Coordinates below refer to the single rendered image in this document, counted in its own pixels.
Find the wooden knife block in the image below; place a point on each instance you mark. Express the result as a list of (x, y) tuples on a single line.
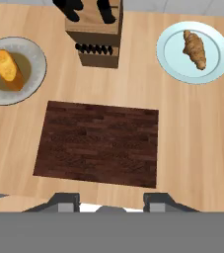
[(95, 31)]

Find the dark wooden cutting board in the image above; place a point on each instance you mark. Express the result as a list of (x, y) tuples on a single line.
[(98, 144)]

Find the pale blue plate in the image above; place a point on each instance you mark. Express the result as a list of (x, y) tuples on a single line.
[(177, 64)]

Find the orange bread loaf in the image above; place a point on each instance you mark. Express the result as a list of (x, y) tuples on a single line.
[(8, 69)]

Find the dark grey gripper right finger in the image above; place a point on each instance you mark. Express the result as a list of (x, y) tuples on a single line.
[(156, 200)]

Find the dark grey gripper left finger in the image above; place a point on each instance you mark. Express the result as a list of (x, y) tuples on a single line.
[(65, 200)]

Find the grey plate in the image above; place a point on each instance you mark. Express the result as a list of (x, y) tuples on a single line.
[(31, 52)]

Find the brown croissant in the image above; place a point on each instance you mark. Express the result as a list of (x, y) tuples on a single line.
[(194, 48)]

